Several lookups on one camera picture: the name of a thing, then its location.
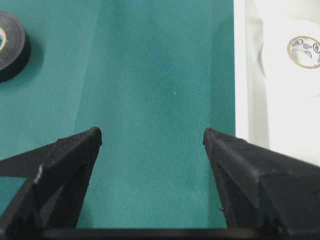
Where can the white tape roll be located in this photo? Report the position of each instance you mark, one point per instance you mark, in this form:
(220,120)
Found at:
(290,56)

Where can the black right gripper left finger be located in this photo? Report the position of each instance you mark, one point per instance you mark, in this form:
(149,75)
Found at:
(55,179)

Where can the white plastic case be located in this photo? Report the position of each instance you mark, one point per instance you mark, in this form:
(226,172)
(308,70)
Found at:
(287,124)

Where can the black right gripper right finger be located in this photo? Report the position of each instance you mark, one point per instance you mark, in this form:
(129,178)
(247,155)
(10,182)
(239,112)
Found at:
(272,194)

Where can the green table cloth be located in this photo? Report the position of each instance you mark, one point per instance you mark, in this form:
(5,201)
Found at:
(152,75)

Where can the black tape roll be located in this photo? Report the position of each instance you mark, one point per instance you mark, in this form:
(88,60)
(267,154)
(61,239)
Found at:
(15,46)

